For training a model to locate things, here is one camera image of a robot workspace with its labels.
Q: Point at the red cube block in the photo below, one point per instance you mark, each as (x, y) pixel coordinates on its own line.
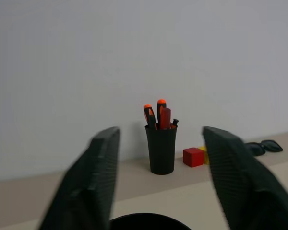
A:
(193, 157)

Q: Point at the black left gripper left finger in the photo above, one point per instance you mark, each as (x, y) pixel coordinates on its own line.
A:
(86, 189)

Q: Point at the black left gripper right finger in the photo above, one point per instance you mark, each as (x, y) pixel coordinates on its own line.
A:
(244, 187)

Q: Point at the black sunglasses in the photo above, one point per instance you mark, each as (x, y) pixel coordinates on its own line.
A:
(264, 146)

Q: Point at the small black tool tip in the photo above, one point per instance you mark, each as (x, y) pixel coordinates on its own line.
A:
(175, 123)

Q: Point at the black round cup rim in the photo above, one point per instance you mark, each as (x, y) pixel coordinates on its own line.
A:
(150, 221)

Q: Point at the tall black tool cup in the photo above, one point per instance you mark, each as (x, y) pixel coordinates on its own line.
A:
(161, 151)

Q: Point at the yellow cube block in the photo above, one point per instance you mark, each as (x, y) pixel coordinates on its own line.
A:
(205, 154)

